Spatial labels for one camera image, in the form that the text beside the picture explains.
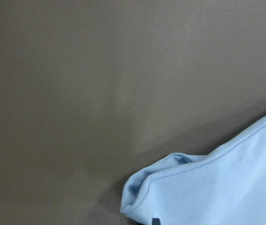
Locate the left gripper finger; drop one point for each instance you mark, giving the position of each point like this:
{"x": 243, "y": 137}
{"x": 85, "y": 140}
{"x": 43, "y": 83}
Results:
{"x": 155, "y": 221}

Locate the light blue t-shirt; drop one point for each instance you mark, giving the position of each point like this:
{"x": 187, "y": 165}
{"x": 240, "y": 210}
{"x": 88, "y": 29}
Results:
{"x": 225, "y": 187}

